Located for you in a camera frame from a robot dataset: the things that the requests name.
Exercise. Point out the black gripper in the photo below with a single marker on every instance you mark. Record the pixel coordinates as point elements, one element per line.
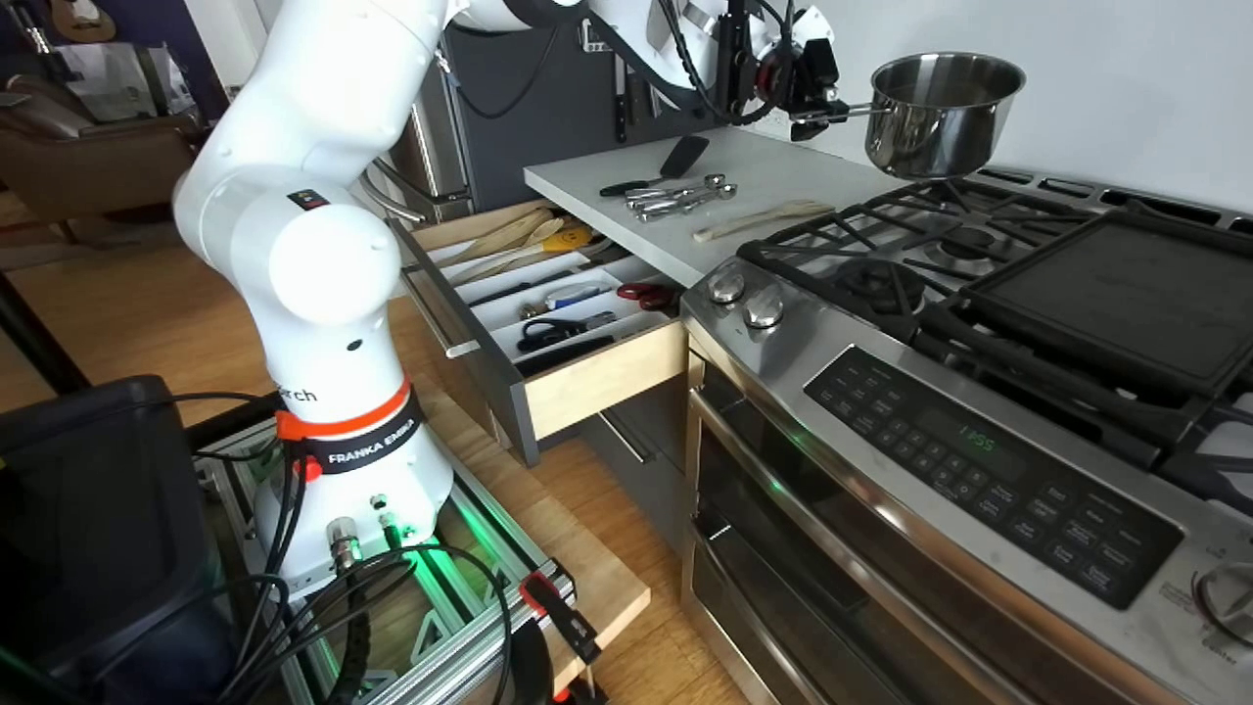
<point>806,82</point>

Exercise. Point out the right stove knob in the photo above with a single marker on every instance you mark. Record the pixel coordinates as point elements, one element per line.
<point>766,308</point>

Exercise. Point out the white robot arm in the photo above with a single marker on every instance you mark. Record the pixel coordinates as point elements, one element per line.
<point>272,207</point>

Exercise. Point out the black griddle plate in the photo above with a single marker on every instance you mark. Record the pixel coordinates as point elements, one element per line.
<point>1164,302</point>

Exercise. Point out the red clamp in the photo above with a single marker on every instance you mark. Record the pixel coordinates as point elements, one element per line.
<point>572,629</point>

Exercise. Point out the left stove knob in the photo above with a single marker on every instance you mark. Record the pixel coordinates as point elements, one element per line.
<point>728,286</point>

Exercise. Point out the metal whisk utensil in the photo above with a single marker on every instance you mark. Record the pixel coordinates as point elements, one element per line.
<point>681,198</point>

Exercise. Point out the stove knob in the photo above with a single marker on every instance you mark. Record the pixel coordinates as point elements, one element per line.
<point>766,308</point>
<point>728,286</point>

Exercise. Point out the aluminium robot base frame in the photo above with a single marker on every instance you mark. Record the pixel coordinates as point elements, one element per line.
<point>395,617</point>

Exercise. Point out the stainless steel stove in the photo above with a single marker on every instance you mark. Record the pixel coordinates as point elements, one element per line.
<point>901,501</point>

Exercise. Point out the silver pot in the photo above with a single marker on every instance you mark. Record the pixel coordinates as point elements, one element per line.
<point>931,117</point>

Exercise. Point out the open utensil drawer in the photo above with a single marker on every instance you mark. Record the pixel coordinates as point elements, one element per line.
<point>537,322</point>

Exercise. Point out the black bin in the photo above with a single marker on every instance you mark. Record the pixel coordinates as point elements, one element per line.
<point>103,552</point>

